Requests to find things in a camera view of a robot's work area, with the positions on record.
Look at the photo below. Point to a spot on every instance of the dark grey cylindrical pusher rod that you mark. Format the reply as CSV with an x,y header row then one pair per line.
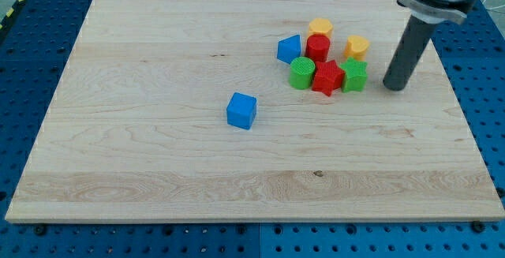
x,y
408,53

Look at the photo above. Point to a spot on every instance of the green star block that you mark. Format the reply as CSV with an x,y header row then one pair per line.
x,y
355,75

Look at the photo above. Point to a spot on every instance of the blue triangular prism block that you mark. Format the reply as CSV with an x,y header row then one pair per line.
x,y
288,49

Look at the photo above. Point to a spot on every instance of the yellow black hazard tape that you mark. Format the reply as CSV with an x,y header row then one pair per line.
x,y
11,14

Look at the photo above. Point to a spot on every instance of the blue cube block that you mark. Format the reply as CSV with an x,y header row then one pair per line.
x,y
241,110

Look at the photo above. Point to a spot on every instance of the yellow hexagon block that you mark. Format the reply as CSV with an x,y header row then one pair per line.
x,y
320,26

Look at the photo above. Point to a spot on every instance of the yellow heart block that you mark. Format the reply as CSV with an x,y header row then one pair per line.
x,y
356,47

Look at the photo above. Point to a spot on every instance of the green cylinder block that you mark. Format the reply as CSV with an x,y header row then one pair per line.
x,y
302,70

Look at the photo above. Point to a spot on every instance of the red cylinder block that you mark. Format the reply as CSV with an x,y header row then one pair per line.
x,y
317,48

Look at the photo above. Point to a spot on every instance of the light wooden board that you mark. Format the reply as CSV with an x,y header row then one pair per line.
x,y
136,131

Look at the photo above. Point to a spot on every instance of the red star block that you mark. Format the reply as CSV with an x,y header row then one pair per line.
x,y
328,77

